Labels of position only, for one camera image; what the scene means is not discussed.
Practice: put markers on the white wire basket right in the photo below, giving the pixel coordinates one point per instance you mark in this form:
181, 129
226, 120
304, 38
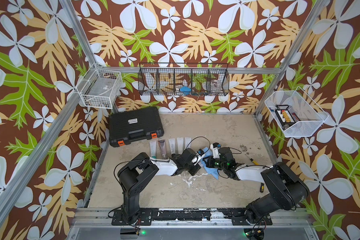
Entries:
308, 114

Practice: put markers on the white tube grey cap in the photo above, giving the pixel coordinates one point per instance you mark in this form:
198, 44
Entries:
188, 142

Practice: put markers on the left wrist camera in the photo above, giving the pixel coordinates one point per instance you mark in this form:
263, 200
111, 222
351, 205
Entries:
200, 154

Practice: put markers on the silver purple toothpaste tube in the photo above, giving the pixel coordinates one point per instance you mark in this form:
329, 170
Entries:
163, 149

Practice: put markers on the yellow handle screwdriver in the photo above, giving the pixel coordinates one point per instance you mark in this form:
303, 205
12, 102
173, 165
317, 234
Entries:
252, 160

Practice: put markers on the white tube black cap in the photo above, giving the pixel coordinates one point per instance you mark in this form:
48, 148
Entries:
172, 144

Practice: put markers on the blue object in basket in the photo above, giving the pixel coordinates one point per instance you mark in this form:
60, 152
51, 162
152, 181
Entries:
185, 90

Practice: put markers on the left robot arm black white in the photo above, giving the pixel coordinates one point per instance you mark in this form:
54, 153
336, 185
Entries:
136, 174

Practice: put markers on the white wire basket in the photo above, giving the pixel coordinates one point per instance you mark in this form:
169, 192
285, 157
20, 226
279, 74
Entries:
308, 114
99, 87

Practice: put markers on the black small screwdriver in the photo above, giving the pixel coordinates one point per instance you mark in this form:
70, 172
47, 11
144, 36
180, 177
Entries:
262, 187

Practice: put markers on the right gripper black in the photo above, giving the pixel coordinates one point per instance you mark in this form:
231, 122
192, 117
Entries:
209, 162

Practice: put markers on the white wire basket left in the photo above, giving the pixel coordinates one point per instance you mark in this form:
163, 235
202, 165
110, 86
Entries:
99, 87

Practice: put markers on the blue microfiber cloth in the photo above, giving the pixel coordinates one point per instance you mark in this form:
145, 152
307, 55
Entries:
209, 170

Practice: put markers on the white tube teal cap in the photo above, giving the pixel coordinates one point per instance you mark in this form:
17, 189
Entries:
153, 149

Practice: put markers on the black wire basket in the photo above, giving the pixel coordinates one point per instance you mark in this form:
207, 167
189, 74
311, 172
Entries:
168, 78

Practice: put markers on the white tube orange cap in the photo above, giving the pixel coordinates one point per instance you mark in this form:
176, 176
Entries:
180, 144

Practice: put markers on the black box yellow items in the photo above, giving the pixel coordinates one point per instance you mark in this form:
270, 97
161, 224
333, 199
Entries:
284, 115

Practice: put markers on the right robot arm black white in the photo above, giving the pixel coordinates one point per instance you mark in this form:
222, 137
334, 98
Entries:
286, 189

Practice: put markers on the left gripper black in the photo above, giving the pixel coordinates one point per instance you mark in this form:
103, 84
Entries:
193, 171

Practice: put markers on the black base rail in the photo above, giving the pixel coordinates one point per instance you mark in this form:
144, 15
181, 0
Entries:
146, 216

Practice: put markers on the black tool case orange latches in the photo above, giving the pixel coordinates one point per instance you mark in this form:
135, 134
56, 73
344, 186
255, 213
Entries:
137, 125

